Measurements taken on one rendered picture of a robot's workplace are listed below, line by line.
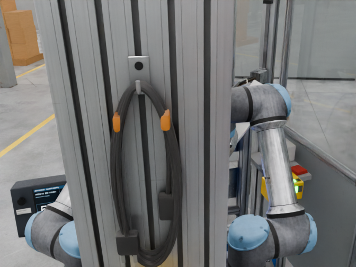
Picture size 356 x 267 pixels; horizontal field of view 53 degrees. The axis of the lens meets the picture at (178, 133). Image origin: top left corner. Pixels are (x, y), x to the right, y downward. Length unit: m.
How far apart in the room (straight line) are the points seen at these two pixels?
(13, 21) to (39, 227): 8.64
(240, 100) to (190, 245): 0.60
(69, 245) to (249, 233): 0.51
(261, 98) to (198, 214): 0.63
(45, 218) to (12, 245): 2.09
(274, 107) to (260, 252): 0.43
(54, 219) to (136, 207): 0.64
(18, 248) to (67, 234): 2.13
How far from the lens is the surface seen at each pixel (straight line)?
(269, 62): 2.32
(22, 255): 3.16
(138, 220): 0.60
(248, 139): 2.11
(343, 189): 2.08
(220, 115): 0.51
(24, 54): 9.72
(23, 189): 1.43
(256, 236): 1.07
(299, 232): 1.15
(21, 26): 9.62
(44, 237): 1.19
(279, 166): 1.14
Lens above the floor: 1.95
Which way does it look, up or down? 24 degrees down
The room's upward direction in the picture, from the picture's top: 2 degrees counter-clockwise
